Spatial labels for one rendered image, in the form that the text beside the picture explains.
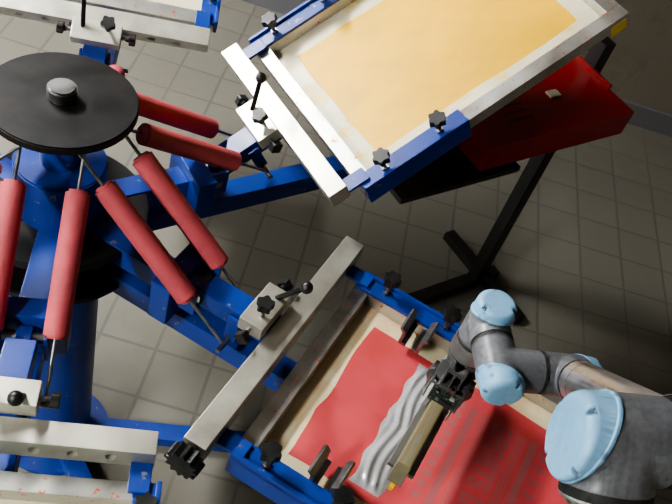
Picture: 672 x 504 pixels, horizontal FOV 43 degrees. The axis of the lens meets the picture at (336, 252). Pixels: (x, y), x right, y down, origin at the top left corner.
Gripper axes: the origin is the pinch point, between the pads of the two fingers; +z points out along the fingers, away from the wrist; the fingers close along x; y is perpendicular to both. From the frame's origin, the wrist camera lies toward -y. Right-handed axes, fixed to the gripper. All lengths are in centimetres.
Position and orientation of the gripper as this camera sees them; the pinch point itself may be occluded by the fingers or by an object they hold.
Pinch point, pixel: (437, 403)
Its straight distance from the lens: 179.5
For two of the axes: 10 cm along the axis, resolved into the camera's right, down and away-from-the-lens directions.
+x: 8.5, 4.9, -1.7
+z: -2.4, 6.6, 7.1
